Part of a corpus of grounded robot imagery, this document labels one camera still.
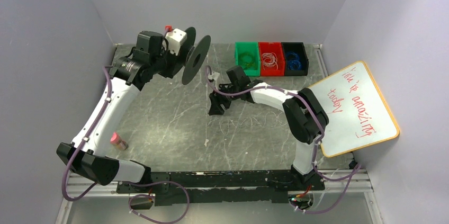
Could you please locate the black cable spool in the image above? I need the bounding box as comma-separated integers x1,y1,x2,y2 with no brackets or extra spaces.
178,26,211,85

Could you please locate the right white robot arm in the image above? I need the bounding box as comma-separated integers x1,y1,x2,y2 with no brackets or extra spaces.
205,66,329,182

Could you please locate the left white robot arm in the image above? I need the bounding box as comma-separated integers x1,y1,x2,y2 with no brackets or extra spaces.
57,26,211,187

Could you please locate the green plastic bin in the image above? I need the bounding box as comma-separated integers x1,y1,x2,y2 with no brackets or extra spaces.
235,42,261,77

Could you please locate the red plastic bin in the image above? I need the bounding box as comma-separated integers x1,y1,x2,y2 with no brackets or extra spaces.
258,42,285,77

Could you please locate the black plastic bin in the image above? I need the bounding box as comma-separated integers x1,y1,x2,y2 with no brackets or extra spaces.
281,42,309,76

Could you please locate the pink capped small bottle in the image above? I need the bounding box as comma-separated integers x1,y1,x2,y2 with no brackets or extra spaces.
110,132,128,151

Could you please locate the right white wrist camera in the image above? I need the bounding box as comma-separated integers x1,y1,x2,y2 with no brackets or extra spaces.
207,72,220,83

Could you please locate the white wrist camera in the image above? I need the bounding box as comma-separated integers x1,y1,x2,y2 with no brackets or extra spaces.
207,72,220,83
163,25,187,55

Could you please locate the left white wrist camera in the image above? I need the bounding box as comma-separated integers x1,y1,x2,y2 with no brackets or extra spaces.
163,25,187,55

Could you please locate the green coiled cable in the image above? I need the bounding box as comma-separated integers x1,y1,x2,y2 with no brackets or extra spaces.
239,51,257,69

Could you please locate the blue coiled cable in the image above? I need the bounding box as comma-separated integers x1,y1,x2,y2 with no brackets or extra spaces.
284,51,303,70

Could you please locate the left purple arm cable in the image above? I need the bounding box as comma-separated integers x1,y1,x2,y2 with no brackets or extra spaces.
61,66,192,224

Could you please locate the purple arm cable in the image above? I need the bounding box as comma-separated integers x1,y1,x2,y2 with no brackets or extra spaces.
61,66,192,224
204,65,362,216

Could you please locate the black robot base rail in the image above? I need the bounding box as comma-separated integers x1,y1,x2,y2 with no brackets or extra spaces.
116,168,325,206

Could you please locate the whiteboard with wooden frame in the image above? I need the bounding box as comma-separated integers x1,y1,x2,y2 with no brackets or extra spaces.
309,61,400,158

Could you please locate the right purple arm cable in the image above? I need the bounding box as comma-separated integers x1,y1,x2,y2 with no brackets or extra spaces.
204,65,362,216

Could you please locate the aluminium extrusion frame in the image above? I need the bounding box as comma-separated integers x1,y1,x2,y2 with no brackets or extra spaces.
54,168,385,224

